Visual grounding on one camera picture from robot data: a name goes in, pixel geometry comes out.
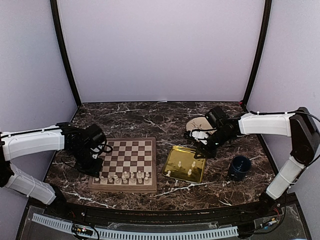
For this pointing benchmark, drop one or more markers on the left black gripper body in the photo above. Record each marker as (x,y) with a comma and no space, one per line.
(84,164)

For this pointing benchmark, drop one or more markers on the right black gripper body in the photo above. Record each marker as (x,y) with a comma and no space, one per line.
(221,137)

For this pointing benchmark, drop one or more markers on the white chess queen piece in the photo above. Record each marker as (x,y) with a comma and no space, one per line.
(116,179)

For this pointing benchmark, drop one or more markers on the white chess king piece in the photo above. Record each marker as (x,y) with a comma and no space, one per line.
(124,180)

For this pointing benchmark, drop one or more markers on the wooden chess board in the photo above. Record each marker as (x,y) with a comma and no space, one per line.
(128,155)

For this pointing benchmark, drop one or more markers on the gold metal tray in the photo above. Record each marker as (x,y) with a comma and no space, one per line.
(186,157)

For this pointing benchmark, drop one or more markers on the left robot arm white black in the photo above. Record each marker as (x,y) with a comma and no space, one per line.
(84,144)

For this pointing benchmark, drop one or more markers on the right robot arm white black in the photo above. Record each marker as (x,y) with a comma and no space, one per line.
(296,131)

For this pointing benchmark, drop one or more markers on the beige floral ceramic plate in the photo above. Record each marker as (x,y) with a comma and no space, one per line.
(199,123)

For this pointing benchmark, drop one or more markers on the dark blue mug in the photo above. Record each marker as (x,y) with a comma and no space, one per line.
(239,167)

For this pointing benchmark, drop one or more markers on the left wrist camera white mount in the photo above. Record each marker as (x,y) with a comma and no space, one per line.
(102,148)

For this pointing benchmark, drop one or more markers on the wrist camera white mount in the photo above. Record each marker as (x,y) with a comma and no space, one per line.
(102,148)
(197,134)

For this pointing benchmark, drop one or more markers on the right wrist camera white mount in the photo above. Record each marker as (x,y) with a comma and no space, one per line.
(197,134)

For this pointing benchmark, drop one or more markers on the white cable duct strip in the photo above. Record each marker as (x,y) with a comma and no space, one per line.
(97,233)

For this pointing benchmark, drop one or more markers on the right black frame post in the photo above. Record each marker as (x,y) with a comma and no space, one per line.
(258,53)

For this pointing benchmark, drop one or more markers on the black frame post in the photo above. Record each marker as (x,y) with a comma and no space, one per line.
(63,51)
(258,53)

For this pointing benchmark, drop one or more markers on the left black frame post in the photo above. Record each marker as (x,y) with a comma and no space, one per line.
(63,51)

